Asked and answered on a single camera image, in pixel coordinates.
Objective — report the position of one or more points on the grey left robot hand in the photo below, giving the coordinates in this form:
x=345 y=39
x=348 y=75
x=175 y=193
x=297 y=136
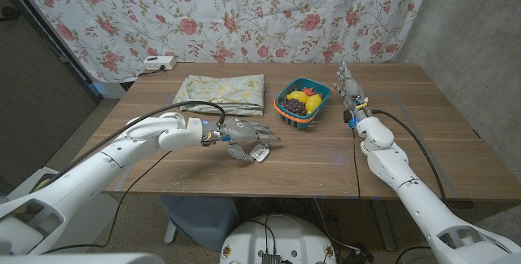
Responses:
x=242 y=131

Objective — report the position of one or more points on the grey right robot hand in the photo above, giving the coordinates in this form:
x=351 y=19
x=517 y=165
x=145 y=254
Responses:
x=352 y=91

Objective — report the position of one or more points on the white AirPods case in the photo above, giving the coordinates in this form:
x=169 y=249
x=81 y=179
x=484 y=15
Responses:
x=261 y=154

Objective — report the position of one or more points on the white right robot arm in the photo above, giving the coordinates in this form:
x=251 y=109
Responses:
x=411 y=194

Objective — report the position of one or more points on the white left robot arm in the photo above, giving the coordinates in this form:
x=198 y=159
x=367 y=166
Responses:
x=102 y=170

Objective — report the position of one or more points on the yellow toy lemon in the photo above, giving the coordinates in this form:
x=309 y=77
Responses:
x=313 y=103
x=297 y=96

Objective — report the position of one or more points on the folded pale floral cloth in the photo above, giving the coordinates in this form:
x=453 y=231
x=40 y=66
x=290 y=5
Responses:
x=224 y=93

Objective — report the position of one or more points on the red toy fruit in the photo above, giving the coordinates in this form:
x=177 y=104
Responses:
x=308 y=91

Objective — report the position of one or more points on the purple toy grapes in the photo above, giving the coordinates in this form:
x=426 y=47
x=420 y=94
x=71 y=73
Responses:
x=294 y=107

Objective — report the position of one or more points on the teal basket with orange rim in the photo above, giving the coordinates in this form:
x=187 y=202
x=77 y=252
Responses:
x=299 y=122

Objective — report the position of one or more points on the blue-grey stool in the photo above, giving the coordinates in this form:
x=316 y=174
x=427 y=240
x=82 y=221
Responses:
x=199 y=219

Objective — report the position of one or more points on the white power strip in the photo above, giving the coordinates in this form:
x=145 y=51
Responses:
x=159 y=62

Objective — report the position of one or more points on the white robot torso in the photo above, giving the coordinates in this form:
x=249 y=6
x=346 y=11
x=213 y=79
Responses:
x=285 y=235

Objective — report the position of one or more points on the rose print backdrop curtain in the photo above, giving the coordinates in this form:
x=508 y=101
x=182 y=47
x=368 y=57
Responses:
x=244 y=11

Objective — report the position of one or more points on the black power adapter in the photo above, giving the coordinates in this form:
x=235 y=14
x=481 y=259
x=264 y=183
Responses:
x=358 y=258

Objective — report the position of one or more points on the yellow and black floor pad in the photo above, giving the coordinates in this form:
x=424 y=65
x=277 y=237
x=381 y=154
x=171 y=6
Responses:
x=40 y=183

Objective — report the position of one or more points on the dark grey partition panel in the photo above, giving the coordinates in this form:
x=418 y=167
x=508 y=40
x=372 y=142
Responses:
x=36 y=93

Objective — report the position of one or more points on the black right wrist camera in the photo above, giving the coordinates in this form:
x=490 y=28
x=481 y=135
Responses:
x=348 y=119

